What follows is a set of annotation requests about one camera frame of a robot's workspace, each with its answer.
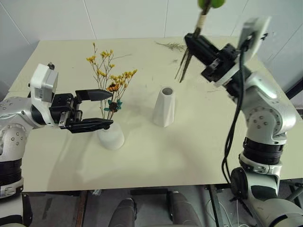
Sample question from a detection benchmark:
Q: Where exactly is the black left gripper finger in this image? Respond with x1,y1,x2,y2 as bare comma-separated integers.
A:
75,88,114,103
67,117,114,134

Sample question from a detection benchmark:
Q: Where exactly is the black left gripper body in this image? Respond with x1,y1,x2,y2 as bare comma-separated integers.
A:
49,93,83,130

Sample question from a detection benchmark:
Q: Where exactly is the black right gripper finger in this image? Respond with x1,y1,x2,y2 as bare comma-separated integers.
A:
196,35,222,58
184,33,217,67

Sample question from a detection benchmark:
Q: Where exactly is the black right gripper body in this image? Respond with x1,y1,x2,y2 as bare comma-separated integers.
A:
201,43,239,83

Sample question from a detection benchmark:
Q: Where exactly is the green flower bouquet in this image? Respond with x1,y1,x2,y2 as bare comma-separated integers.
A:
174,0,225,83

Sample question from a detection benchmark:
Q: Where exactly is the yellow dried flower bouquet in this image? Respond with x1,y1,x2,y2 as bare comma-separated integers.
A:
85,42,138,122

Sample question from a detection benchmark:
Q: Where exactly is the round white vase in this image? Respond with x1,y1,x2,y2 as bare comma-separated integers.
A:
97,123,125,150

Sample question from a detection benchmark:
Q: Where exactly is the dried grass sprig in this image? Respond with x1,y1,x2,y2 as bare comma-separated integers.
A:
154,41,188,52

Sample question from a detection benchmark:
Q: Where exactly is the faceted tall white vase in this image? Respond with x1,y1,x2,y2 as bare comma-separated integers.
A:
152,86,177,128

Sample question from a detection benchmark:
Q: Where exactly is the brown metal table leg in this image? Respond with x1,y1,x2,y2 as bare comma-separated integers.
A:
75,190,89,227

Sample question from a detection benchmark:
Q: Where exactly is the dark grey rounded shape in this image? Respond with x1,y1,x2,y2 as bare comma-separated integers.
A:
166,191,202,227
110,198,138,227

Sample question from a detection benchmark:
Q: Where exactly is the black metal table leg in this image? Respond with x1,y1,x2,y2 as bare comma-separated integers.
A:
207,184,228,227

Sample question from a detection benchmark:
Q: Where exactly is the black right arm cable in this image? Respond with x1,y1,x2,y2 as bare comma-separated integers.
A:
221,33,269,185

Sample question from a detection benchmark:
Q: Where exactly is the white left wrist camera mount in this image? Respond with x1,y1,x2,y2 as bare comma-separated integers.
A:
29,62,59,112

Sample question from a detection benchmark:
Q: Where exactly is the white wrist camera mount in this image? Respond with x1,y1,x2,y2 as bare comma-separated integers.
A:
213,16,272,88
29,62,59,112

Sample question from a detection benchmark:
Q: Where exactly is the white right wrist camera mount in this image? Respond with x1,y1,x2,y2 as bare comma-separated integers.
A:
213,16,272,88

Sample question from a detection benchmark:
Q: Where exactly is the black frame bar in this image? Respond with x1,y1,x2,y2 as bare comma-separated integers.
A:
283,77,303,100

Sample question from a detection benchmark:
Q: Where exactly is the thin white floor cable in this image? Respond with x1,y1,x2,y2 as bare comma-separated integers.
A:
205,200,241,227

